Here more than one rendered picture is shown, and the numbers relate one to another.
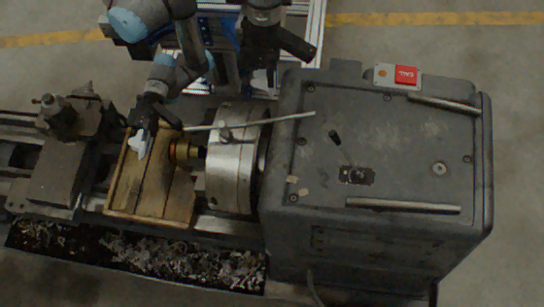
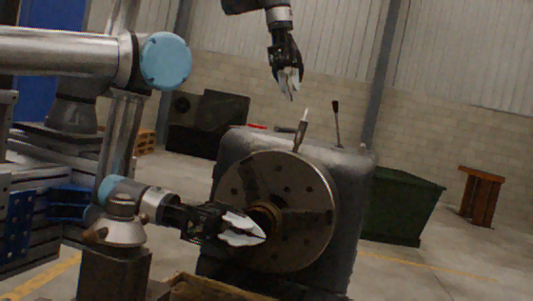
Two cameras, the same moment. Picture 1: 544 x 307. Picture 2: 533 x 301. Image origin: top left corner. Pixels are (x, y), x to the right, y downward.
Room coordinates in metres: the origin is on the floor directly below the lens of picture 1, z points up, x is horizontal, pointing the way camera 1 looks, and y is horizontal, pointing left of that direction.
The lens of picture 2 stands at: (0.80, 1.28, 1.33)
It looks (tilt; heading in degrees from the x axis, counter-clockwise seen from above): 6 degrees down; 267
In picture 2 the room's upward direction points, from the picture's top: 12 degrees clockwise
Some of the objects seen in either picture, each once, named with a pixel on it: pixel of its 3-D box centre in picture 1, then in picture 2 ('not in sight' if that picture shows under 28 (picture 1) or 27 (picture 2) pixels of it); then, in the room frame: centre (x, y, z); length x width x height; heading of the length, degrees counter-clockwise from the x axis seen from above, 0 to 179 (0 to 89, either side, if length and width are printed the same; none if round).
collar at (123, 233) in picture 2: (51, 103); (118, 227); (0.95, 0.67, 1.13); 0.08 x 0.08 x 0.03
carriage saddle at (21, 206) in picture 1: (59, 155); not in sight; (0.89, 0.74, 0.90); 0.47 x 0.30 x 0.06; 163
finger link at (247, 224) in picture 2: (137, 143); (242, 226); (0.77, 0.39, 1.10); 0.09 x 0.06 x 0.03; 163
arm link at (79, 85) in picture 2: not in sight; (82, 72); (1.31, -0.07, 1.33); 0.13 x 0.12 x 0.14; 72
